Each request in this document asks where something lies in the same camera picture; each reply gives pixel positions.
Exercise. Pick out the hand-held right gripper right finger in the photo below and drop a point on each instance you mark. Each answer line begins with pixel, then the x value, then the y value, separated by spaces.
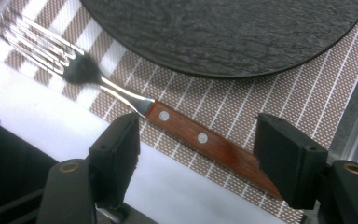
pixel 292 165

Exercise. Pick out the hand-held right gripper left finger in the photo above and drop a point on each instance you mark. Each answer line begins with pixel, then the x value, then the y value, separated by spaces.
pixel 115 155

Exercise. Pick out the black textured round plate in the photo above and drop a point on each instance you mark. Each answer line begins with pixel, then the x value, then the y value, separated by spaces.
pixel 223 34

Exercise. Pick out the brown white striped placemat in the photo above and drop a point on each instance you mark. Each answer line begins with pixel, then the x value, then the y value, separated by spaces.
pixel 236 99

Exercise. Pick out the white board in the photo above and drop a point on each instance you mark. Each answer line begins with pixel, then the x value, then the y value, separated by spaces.
pixel 28 102

